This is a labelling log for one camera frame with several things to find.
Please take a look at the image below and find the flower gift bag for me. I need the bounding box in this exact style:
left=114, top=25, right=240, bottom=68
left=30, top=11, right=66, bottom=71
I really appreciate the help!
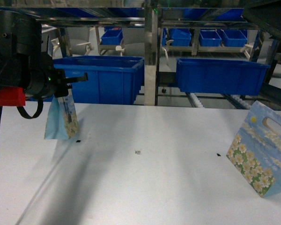
left=226, top=101, right=281, bottom=197
left=44, top=90, right=79, bottom=140

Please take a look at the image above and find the steel flow rack frame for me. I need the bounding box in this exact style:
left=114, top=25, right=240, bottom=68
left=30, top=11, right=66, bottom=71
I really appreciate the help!
left=0, top=0, right=281, bottom=111

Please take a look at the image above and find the red camera mount block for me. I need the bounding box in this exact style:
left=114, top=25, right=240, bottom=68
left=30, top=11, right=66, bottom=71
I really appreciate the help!
left=0, top=87, right=26, bottom=106

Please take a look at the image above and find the blue bin lower right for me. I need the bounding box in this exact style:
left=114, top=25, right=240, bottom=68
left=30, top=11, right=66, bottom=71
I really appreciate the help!
left=176, top=58, right=270, bottom=96

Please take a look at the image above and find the blue bin lower left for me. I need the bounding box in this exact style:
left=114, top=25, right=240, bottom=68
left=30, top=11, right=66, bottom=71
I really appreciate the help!
left=51, top=56, right=144, bottom=105

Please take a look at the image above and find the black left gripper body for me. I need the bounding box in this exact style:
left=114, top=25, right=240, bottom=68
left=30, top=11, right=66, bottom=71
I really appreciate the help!
left=24, top=52, right=71, bottom=98

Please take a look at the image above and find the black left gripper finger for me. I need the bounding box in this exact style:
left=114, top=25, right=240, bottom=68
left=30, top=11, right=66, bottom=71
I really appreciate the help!
left=65, top=73, right=88, bottom=84

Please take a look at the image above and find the blue bin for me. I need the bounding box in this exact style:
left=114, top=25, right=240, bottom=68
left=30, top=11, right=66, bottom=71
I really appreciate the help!
left=176, top=58, right=270, bottom=96
left=51, top=56, right=144, bottom=105

